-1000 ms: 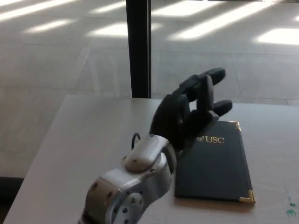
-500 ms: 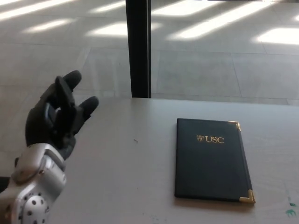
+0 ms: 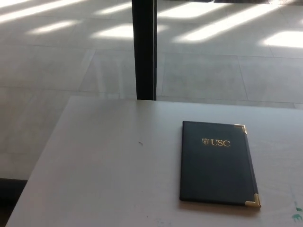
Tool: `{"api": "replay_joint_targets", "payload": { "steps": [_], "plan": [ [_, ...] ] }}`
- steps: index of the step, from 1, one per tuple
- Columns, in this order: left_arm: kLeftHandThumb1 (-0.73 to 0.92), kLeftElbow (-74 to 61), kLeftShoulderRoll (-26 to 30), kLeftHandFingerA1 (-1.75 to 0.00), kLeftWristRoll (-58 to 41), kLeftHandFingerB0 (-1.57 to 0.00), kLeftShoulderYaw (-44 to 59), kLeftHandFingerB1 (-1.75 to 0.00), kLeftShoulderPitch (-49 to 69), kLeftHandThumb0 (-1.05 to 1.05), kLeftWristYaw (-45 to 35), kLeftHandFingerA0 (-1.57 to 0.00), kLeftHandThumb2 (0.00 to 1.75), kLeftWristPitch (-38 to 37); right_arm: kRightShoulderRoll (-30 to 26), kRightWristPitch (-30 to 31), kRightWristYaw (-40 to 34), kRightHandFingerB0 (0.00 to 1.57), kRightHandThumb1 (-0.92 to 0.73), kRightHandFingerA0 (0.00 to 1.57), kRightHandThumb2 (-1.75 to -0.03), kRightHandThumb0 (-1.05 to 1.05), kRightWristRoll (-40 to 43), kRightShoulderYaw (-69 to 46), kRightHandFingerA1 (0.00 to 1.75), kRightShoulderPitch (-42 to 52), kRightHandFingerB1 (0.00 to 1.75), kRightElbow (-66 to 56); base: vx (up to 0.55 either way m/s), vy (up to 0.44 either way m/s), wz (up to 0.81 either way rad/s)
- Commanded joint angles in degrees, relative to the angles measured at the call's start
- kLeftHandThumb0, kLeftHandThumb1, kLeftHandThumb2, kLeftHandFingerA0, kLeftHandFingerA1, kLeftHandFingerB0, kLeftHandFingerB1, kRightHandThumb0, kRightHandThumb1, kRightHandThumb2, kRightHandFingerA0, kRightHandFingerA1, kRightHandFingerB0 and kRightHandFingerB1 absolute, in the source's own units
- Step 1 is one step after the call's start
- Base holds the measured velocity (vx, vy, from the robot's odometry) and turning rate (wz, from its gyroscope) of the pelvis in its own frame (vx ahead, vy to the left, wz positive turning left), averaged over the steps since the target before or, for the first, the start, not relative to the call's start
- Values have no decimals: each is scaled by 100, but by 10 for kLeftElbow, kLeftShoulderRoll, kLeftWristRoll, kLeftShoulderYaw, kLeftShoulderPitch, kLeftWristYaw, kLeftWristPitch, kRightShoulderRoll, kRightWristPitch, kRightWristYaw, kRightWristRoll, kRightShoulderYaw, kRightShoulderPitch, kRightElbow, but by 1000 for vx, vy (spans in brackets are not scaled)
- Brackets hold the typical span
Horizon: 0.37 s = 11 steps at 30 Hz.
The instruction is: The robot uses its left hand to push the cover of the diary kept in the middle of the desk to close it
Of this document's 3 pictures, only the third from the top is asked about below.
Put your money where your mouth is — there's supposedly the dark diary with gold corners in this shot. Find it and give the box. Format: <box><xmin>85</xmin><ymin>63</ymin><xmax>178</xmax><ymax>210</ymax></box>
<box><xmin>179</xmin><ymin>121</ymin><xmax>262</xmax><ymax>209</ymax></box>

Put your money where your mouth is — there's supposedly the black vertical window frame post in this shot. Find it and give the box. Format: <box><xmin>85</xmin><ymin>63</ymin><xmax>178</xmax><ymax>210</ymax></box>
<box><xmin>131</xmin><ymin>0</ymin><xmax>158</xmax><ymax>101</ymax></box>

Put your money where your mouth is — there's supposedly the dark low floor object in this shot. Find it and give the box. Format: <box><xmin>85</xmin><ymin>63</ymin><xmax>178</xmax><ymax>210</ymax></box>
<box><xmin>0</xmin><ymin>178</ymin><xmax>28</xmax><ymax>219</ymax></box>

